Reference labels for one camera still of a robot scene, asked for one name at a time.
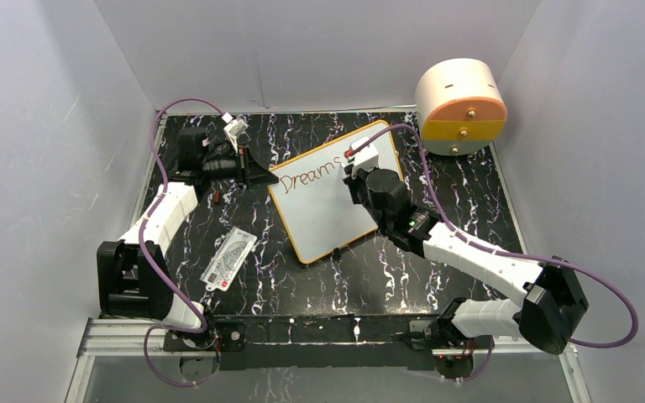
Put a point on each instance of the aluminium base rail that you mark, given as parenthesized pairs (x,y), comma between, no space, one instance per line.
(240,334)

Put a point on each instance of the round three drawer cabinet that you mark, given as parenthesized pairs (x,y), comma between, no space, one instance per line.
(459,107)

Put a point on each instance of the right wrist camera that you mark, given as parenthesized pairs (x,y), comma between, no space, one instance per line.
(362,156)

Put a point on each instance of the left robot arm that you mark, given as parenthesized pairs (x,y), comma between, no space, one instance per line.
(133,280)

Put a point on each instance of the flat packaged ruler set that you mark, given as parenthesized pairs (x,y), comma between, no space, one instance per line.
(228,260)

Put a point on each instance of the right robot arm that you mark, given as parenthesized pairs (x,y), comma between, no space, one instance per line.
(543,303)

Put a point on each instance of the yellow framed whiteboard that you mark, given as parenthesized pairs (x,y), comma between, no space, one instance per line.
(314,204)

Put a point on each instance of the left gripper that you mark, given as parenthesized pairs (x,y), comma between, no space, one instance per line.
(258,175)

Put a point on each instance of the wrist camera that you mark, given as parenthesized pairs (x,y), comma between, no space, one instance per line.
(233,128)
(362,156)

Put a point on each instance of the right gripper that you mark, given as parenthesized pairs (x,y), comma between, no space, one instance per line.
(353,183)

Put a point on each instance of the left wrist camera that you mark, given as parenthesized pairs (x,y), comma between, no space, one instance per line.
(233,128)

